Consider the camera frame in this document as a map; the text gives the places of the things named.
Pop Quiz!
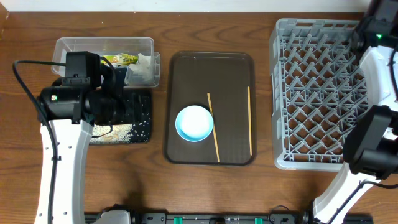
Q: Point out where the rice pile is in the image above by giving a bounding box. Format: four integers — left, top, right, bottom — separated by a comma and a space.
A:
90, 93, 152, 145

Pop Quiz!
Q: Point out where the yellow green snack wrapper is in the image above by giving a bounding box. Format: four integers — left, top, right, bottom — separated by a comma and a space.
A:
101, 53, 139, 67

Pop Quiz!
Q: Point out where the white tissue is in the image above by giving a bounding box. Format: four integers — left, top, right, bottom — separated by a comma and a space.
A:
128, 53, 152, 73

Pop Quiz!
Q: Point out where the light blue bowl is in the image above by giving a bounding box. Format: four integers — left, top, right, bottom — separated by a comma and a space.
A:
175, 105, 214, 142

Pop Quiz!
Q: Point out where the wooden chopstick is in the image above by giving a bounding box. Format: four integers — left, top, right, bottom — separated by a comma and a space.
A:
207, 92, 220, 163
247, 86, 252, 156

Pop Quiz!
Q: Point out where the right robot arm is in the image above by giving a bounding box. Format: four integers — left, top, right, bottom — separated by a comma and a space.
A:
301, 0, 397, 223

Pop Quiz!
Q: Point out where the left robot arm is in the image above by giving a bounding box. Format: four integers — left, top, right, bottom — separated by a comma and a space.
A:
35, 65, 146, 223

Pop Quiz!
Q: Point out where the grey dishwasher rack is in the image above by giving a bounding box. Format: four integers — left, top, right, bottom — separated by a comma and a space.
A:
269, 18, 368, 172

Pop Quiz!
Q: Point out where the black tray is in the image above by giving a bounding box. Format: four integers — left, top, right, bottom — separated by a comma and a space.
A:
88, 88, 153, 146

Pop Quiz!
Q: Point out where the clear plastic bin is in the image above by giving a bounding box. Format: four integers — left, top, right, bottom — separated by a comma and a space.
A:
52, 37, 160, 88

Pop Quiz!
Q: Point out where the brown serving tray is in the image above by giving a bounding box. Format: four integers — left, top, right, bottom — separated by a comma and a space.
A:
164, 52, 256, 166

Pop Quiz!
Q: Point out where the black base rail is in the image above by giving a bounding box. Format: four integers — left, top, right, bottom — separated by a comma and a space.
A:
83, 203, 374, 224

